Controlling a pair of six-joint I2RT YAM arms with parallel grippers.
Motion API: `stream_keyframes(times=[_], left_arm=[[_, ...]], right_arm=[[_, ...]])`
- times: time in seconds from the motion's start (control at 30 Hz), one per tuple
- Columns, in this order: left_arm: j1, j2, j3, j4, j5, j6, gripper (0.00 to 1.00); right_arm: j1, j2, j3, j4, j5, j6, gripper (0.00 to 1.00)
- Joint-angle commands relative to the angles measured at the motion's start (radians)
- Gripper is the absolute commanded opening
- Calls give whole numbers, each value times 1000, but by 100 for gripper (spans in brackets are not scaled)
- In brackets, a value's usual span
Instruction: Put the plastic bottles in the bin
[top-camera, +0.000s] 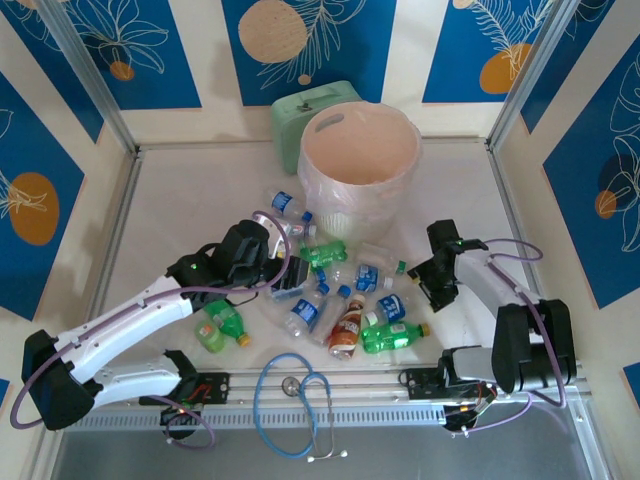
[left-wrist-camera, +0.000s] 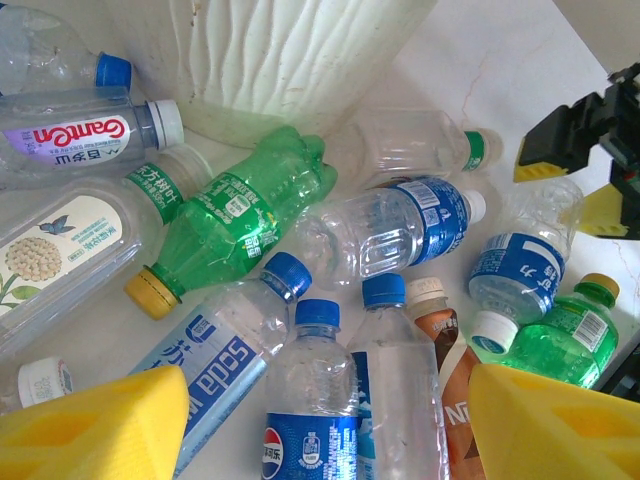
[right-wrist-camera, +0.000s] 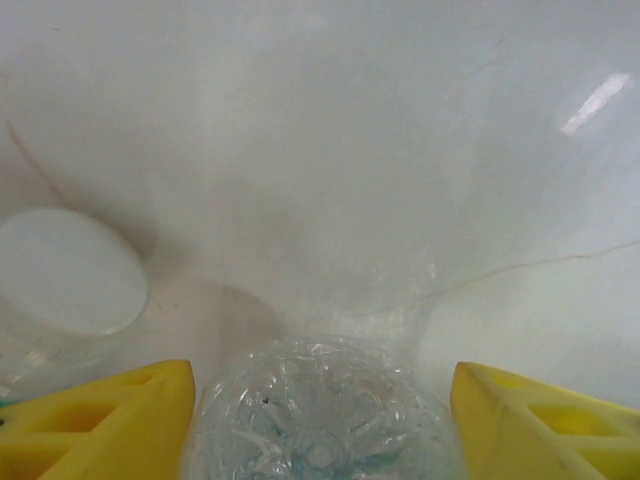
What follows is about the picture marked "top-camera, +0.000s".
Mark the blue-label clear bottle blue cap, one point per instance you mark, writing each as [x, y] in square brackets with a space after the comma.
[282, 202]
[287, 296]
[302, 311]

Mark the slim clear bottle blue cap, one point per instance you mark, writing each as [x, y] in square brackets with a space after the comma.
[330, 317]

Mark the blue-label clear bottle white cap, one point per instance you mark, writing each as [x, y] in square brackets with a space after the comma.
[367, 277]

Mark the brown drink bottle white cap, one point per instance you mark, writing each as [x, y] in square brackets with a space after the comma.
[347, 330]

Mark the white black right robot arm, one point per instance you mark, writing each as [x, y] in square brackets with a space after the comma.
[480, 275]

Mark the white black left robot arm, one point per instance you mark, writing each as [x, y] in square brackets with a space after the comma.
[125, 320]

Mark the white ribbed waste bin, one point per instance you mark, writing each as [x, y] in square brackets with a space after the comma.
[360, 150]

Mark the small green bottle orange label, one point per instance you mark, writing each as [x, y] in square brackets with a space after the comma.
[210, 337]

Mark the blue stethoscope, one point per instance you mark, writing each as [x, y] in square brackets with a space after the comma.
[289, 385]

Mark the mint green carry case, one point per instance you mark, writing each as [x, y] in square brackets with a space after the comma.
[290, 130]

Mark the grey metal sheet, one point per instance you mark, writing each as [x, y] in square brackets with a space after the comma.
[400, 455]

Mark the aluminium table edge rail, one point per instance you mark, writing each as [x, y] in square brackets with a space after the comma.
[120, 210]
[512, 210]

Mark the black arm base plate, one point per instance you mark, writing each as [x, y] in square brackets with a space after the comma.
[420, 385]
[215, 387]

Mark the aluminium mounting rail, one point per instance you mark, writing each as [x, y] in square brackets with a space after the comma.
[360, 387]

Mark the aluminium frame post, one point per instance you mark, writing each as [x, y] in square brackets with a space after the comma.
[86, 65]
[532, 65]

